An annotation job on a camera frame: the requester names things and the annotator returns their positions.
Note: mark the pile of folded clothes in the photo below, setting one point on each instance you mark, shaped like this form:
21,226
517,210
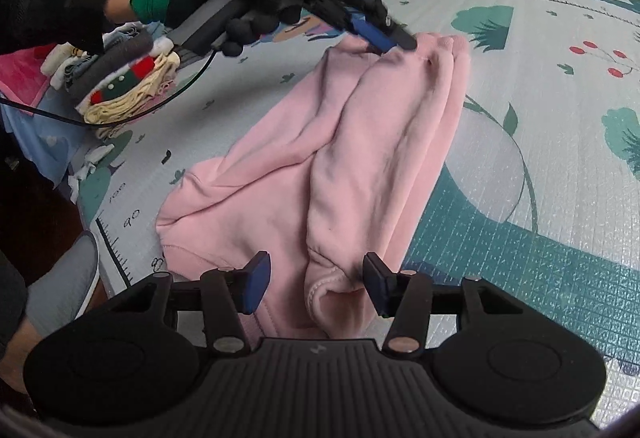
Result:
120,67

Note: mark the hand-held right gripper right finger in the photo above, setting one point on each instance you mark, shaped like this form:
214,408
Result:
376,283

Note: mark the pink sweater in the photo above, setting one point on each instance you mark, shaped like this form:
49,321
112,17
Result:
350,142

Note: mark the light blue printed blanket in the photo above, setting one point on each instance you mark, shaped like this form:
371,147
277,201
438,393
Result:
45,142

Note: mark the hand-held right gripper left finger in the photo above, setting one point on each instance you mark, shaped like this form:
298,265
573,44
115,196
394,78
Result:
257,283

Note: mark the grey slipper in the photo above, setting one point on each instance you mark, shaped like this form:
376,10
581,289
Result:
65,278

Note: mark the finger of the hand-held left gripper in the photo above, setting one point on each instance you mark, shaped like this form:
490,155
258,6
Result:
402,37
370,32

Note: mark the printed animal play mat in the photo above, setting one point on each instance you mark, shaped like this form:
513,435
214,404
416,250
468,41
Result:
550,142

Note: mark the person's leg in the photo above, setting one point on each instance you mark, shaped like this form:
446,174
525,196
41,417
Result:
15,328

